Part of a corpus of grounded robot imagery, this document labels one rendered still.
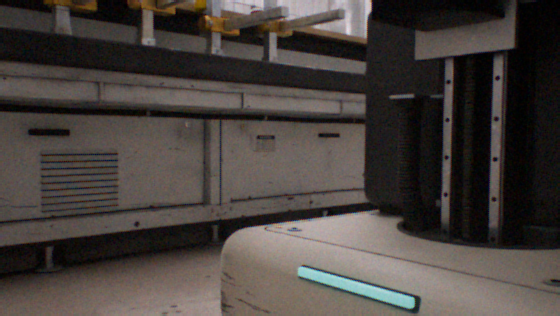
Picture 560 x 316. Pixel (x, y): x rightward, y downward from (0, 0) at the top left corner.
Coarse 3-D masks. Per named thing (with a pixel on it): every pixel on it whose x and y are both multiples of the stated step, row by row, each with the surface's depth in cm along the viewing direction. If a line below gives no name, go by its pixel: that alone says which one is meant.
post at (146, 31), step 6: (138, 12) 162; (144, 12) 160; (150, 12) 162; (138, 18) 162; (144, 18) 160; (150, 18) 162; (138, 24) 162; (144, 24) 160; (150, 24) 162; (138, 30) 162; (144, 30) 161; (150, 30) 162; (138, 36) 162; (144, 36) 161; (150, 36) 162
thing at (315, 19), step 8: (312, 16) 183; (320, 16) 180; (328, 16) 177; (336, 16) 175; (280, 24) 195; (288, 24) 192; (296, 24) 189; (304, 24) 186; (312, 24) 185; (256, 32) 205
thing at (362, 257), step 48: (240, 240) 85; (288, 240) 79; (336, 240) 78; (384, 240) 79; (432, 240) 79; (240, 288) 83; (288, 288) 74; (336, 288) 68; (384, 288) 63; (432, 288) 59; (480, 288) 56; (528, 288) 55
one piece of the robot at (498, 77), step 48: (384, 48) 101; (528, 48) 81; (384, 96) 102; (432, 96) 90; (480, 96) 83; (528, 96) 81; (384, 144) 102; (432, 144) 94; (480, 144) 83; (528, 144) 81; (384, 192) 102; (432, 192) 94; (480, 192) 83; (528, 192) 82; (480, 240) 83; (528, 240) 79
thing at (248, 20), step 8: (272, 8) 160; (280, 8) 158; (288, 8) 159; (248, 16) 169; (256, 16) 166; (264, 16) 163; (272, 16) 160; (280, 16) 158; (288, 16) 159; (224, 24) 178; (232, 24) 175; (240, 24) 172; (248, 24) 170; (256, 24) 170; (200, 32) 189
